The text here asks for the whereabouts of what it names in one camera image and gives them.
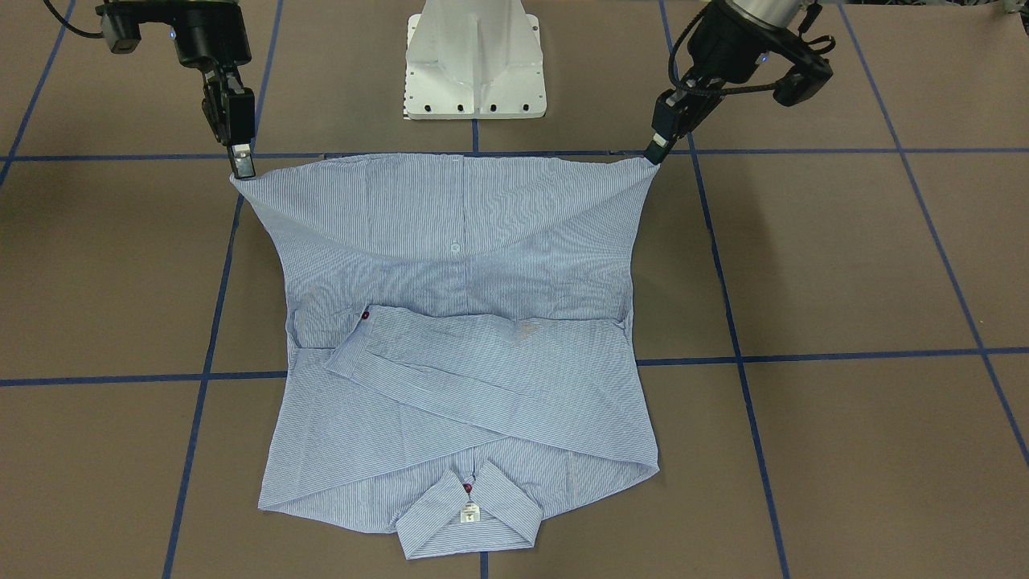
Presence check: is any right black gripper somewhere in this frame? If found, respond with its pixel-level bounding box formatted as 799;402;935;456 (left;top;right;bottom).
173;1;256;180

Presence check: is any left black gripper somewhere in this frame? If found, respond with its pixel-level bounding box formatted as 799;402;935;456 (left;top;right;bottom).
643;1;775;167

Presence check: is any blue striped button shirt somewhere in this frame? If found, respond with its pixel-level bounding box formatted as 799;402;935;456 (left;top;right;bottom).
232;154;659;560

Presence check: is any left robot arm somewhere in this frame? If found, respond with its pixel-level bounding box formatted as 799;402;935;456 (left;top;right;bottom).
644;1;833;166

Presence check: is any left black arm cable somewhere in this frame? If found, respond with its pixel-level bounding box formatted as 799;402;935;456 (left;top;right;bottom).
667;4;716;89

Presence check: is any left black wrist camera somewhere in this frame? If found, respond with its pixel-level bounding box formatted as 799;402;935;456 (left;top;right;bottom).
760;28;837;107

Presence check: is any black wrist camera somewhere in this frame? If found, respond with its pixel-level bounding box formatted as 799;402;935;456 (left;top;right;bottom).
93;1;183;55
760;28;837;107

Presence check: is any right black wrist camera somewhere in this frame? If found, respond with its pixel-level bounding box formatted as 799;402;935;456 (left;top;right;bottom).
93;1;183;55

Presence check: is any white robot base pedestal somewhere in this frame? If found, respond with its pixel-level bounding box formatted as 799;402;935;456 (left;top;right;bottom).
402;1;548;121

